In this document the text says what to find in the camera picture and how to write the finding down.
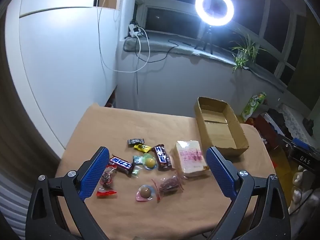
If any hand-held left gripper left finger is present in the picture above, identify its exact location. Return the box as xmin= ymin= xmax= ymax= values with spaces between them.
xmin=25 ymin=146 xmax=118 ymax=240

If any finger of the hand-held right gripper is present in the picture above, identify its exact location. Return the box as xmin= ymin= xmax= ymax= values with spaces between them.
xmin=281 ymin=134 xmax=320 ymax=155

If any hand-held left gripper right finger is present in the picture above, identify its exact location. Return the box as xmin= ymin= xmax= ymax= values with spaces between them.
xmin=205 ymin=146 xmax=292 ymax=240

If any brown blue-lettered chocolate bar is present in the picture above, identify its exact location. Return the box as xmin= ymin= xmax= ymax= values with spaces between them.
xmin=109 ymin=155 xmax=137 ymax=176
xmin=152 ymin=144 xmax=173 ymax=170

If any cardboard box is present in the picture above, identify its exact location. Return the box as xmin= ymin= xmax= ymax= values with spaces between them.
xmin=194 ymin=96 xmax=250 ymax=157

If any person's right hand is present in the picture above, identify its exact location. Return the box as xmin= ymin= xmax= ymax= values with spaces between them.
xmin=289 ymin=166 xmax=312 ymax=214

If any clear wrapped dark candy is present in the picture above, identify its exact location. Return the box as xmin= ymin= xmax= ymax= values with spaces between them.
xmin=99 ymin=166 xmax=117 ymax=187

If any red wrapped candy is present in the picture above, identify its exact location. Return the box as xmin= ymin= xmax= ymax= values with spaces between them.
xmin=96 ymin=190 xmax=117 ymax=198

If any white patterned lace cloth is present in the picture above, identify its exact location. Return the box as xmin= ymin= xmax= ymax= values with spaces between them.
xmin=277 ymin=104 xmax=313 ymax=137

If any sliced bread packet pink print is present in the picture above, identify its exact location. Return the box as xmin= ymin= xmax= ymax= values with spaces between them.
xmin=174 ymin=140 xmax=210 ymax=178

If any clear packet of dried fruit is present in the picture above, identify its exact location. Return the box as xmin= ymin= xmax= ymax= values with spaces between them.
xmin=152 ymin=175 xmax=185 ymax=202

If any yellow candy packet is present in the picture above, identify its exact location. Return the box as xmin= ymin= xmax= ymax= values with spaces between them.
xmin=134 ymin=144 xmax=152 ymax=153

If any pink jelly cup brown ball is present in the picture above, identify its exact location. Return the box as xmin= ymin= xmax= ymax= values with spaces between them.
xmin=136 ymin=184 xmax=157 ymax=202

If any green jelly cup yellow ball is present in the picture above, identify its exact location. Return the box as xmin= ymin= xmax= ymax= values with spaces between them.
xmin=140 ymin=155 xmax=158 ymax=171

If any green snack bag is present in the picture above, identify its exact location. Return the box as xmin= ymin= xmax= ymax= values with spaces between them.
xmin=241 ymin=92 xmax=267 ymax=120

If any tan fleece table cloth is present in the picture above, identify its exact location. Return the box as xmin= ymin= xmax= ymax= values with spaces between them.
xmin=54 ymin=104 xmax=278 ymax=238

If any grey ribbed radiator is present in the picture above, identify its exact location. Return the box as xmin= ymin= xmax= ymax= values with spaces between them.
xmin=0 ymin=172 xmax=33 ymax=230

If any potted spider plant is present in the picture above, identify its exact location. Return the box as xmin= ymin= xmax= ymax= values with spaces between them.
xmin=229 ymin=34 xmax=269 ymax=73

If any white cabinet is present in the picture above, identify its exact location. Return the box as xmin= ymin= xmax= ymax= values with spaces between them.
xmin=5 ymin=0 xmax=118 ymax=155

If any black tripod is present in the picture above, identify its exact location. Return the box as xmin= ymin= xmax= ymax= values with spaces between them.
xmin=194 ymin=26 xmax=213 ymax=55

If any grey stone windowsill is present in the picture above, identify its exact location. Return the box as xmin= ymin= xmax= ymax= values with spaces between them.
xmin=122 ymin=30 xmax=288 ymax=90

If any white power strip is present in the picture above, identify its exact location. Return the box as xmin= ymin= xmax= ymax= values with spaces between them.
xmin=128 ymin=23 xmax=142 ymax=37

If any black cable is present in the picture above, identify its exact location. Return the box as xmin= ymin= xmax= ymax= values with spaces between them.
xmin=135 ymin=39 xmax=198 ymax=63

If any white cable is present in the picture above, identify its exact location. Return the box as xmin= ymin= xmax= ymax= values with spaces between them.
xmin=96 ymin=0 xmax=150 ymax=73

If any window with grey frame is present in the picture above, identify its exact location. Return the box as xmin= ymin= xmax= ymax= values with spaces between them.
xmin=135 ymin=0 xmax=320 ymax=90

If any ring light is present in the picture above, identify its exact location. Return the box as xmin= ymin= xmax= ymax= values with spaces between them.
xmin=195 ymin=0 xmax=235 ymax=27

